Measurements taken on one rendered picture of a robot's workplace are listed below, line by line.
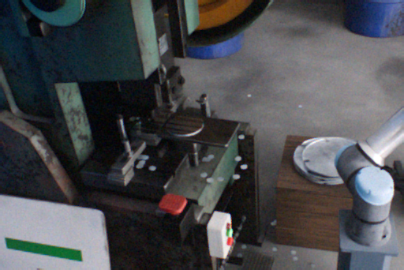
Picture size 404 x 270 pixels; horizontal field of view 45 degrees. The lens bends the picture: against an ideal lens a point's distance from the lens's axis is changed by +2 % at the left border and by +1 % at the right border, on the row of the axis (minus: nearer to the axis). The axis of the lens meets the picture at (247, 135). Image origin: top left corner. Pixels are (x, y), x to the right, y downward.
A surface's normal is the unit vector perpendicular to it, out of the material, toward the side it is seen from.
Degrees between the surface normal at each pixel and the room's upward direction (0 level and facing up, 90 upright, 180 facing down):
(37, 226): 78
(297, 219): 90
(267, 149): 0
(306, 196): 90
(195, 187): 0
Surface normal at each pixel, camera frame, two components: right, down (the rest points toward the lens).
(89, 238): -0.24, 0.39
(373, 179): 0.00, -0.73
